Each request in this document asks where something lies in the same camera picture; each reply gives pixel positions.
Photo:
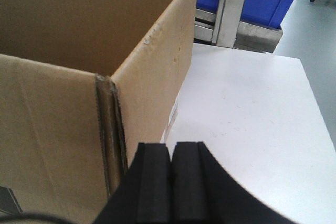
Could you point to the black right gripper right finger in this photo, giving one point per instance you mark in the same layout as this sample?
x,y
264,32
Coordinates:
x,y
203,192

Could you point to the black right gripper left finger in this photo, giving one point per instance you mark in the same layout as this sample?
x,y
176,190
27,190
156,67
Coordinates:
x,y
144,195

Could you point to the brown cardboard box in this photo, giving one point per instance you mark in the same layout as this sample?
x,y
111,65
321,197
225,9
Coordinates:
x,y
82,83

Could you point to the stainless steel shelf rack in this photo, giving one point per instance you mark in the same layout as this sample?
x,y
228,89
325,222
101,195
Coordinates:
x,y
225,28

